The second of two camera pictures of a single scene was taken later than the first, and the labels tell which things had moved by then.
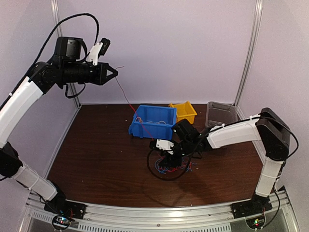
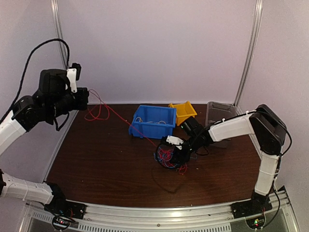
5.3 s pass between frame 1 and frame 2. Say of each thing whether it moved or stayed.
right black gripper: stayed
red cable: moved
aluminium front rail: stayed
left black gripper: moved
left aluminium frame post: stayed
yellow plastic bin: stayed
